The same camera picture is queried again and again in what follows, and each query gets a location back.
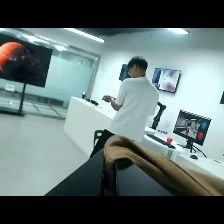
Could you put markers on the black keyboard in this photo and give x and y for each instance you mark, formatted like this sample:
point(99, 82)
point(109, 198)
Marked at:
point(160, 141)

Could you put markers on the dark wall screen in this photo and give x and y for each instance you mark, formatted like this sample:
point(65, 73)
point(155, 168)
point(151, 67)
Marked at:
point(124, 73)

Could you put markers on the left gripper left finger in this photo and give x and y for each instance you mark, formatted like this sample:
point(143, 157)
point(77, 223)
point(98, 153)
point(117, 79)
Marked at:
point(83, 180)

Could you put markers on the small red object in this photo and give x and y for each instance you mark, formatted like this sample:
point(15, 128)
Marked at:
point(169, 140)

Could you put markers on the desk monitor on stand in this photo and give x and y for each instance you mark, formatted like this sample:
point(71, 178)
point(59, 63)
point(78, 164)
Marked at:
point(191, 126)

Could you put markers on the tan garment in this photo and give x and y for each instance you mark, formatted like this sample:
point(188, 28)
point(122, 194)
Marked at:
point(160, 166)

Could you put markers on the white counter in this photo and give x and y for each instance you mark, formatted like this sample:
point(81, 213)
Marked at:
point(83, 120)

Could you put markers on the person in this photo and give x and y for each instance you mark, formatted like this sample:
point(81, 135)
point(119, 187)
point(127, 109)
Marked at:
point(136, 103)

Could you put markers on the large screen on black stand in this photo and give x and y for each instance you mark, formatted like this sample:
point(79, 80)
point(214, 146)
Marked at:
point(23, 60)

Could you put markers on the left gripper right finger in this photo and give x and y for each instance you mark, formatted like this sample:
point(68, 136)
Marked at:
point(136, 183)

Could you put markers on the black computer mouse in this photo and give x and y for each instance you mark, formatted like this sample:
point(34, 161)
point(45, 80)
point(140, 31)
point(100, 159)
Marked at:
point(194, 156)

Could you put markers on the wall monitor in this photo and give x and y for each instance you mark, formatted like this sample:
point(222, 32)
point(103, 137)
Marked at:
point(166, 80)

